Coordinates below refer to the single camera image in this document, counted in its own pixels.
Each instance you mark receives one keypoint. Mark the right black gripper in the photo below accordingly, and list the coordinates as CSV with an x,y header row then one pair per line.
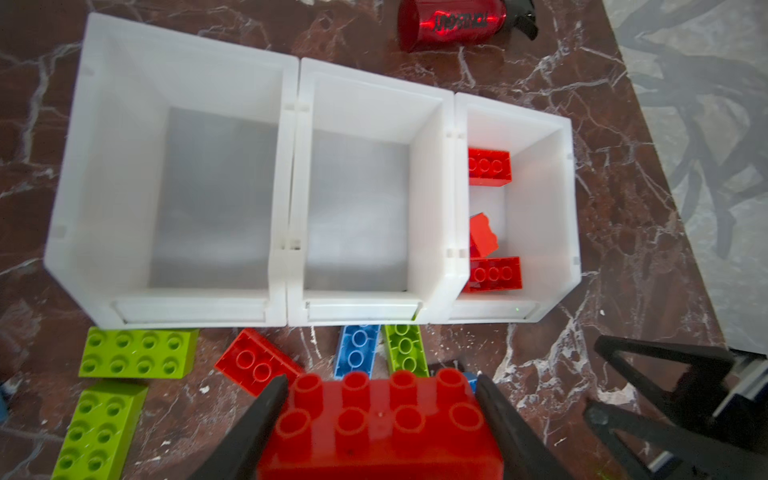
x,y
721,395

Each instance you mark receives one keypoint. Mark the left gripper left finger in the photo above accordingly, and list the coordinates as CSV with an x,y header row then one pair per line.
x,y
237,456

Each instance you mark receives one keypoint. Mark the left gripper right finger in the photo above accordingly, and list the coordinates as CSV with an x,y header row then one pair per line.
x,y
525,456

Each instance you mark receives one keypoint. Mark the red lego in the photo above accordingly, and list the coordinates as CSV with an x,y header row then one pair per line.
x,y
489,168
402,427
483,242
494,274
252,362

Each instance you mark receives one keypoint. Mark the blue lego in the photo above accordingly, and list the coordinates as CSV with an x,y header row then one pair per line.
x,y
356,350
4,408
472,380

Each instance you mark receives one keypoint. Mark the red lego bottom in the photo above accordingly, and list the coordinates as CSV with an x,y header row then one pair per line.
x,y
483,242

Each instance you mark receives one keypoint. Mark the green lego beside upper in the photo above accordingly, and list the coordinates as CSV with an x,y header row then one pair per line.
x,y
101,431

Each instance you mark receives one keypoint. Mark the green lego under bins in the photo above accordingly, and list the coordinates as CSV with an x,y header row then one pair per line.
x,y
405,349

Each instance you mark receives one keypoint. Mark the blue lego under bins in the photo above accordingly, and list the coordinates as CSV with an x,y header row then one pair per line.
x,y
356,350

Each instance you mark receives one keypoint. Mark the right white bin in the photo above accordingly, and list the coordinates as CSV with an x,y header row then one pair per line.
x,y
534,216

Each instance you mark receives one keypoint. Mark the white bin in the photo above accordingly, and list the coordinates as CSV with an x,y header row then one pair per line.
x,y
173,202
534,216
377,201

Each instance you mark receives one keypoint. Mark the left white bin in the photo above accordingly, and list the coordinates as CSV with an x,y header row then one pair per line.
x,y
173,202

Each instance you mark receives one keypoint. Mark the middle white bin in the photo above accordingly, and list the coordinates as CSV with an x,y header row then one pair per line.
x,y
377,201

